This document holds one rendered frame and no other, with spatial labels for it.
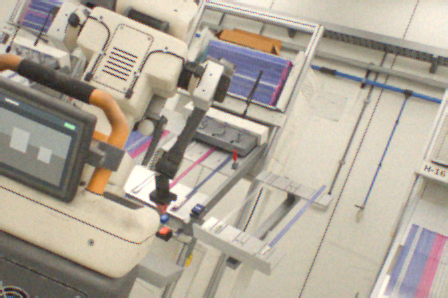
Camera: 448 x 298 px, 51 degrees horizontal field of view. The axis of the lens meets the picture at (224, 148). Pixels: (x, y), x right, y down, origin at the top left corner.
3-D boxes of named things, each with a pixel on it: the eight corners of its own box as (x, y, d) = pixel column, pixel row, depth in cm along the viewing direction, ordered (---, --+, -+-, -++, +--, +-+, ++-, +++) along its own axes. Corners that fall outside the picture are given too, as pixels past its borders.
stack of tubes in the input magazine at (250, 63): (271, 106, 240) (291, 58, 242) (190, 80, 261) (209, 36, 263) (277, 113, 251) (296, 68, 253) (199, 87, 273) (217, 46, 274)
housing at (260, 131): (259, 156, 245) (261, 134, 236) (183, 128, 265) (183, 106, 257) (266, 149, 250) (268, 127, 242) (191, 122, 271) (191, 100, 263)
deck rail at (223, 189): (187, 234, 196) (187, 223, 192) (183, 232, 197) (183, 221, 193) (266, 152, 246) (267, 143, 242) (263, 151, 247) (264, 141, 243)
